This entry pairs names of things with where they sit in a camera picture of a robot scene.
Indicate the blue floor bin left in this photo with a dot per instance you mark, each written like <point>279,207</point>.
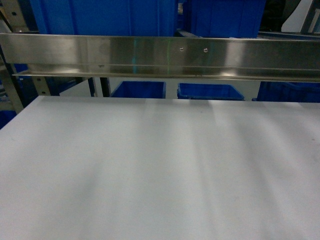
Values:
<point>140,89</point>

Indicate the blue floor bin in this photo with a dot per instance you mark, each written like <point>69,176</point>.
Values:
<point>140,89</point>
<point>297,92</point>
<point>197,91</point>

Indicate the blue floor bin middle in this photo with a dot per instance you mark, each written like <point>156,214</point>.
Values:
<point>197,91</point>

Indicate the large blue bin left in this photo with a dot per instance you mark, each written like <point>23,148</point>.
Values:
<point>146,18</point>

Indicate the blue floor bin right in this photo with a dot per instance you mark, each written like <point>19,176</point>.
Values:
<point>297,92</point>

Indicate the stainless steel rail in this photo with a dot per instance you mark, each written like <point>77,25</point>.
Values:
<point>256,59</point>

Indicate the blue bin centre behind rail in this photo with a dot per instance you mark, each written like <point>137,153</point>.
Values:
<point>226,18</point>

